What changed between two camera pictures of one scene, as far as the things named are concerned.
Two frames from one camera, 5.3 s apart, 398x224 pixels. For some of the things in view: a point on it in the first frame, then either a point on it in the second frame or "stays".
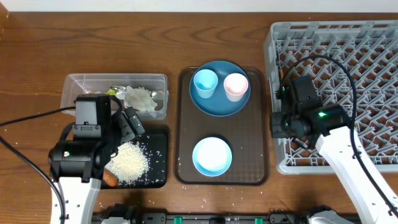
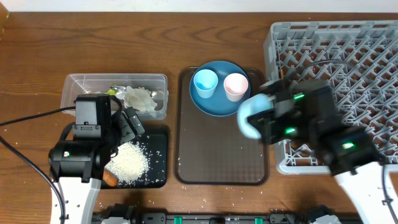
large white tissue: x=139 y=98 stays
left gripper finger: x=134 y=121 stays
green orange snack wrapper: x=112 y=92 stays
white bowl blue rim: x=212 y=157 -> x=251 y=106
